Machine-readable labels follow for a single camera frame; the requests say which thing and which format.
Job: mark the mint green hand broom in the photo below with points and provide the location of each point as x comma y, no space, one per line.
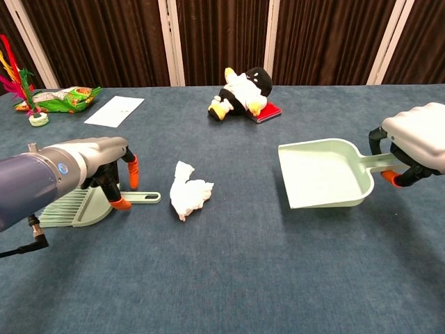
90,212

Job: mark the right robot hand silver back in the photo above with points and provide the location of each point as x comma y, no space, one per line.
417,132

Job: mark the white paper envelope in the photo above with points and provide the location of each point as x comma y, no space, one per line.
114,111

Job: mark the red notebook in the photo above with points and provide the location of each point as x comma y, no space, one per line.
271,111

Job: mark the black white penguin plush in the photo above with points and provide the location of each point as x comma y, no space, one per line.
243,94

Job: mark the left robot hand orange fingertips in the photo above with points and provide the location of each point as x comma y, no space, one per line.
104,149

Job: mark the mint green dustpan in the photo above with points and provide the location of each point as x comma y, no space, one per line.
320,170

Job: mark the white tissue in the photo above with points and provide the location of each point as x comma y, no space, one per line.
189,195

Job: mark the green snack bag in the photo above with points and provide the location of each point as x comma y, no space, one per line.
66,101

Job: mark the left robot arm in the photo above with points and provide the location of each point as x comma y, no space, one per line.
24,188

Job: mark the colourful feather shuttlecock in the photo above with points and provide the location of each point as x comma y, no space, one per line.
38,119

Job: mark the blue table mat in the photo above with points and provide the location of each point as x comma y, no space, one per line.
222,271

